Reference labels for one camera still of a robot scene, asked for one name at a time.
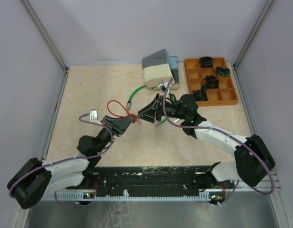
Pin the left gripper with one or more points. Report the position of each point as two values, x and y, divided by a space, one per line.
119 124

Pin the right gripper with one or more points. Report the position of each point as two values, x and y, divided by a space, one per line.
149 113

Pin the red cable seal lock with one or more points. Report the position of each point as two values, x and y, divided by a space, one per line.
124 108

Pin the green cable lock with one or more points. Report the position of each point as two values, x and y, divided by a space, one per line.
128 105

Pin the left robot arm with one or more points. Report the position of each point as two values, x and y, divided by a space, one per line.
38 178

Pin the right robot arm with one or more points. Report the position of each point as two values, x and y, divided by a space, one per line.
253 160

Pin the folded grey beige cloth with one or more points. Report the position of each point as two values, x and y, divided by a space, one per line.
160 66

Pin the dark rolled item lower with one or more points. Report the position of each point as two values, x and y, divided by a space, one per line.
201 94

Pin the dark rolled item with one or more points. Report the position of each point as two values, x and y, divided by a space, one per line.
201 94
211 82
206 62
222 71

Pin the dark rolled item middle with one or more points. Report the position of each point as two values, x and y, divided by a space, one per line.
211 82

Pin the dark rolled item top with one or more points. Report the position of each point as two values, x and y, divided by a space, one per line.
206 62

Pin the wooden compartment tray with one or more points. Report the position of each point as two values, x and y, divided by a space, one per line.
224 95

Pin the dark rolled item right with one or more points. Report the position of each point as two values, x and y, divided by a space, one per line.
222 71

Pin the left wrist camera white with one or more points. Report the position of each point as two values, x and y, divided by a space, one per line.
93 115

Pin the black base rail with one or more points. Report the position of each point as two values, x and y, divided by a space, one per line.
151 181

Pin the aluminium frame post right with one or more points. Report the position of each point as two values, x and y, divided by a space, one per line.
265 11

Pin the aluminium frame post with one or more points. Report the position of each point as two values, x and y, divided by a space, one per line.
265 11
44 33

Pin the aluminium frame post left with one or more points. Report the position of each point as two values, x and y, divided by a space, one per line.
44 33

